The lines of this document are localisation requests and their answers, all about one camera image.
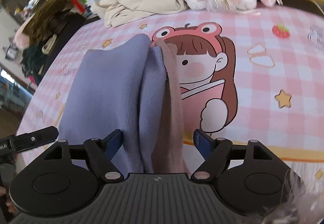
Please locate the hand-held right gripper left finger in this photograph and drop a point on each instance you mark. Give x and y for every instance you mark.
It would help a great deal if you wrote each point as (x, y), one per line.
(115, 141)

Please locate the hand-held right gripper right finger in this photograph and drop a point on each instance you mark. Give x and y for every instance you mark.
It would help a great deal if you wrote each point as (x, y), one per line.
(202, 145)

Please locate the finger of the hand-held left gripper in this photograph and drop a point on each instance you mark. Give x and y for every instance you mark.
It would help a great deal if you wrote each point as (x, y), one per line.
(38, 137)

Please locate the purple and pink sweater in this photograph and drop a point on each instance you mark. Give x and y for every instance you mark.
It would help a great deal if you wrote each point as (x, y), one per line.
(106, 92)

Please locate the dark green cloth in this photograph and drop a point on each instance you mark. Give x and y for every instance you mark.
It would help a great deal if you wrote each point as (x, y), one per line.
(33, 61)

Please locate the olive green cloth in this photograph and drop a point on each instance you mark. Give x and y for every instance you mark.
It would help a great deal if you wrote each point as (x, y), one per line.
(45, 18)

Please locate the pink checked cartoon table mat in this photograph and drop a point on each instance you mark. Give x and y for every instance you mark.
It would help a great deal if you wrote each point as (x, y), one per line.
(265, 36)

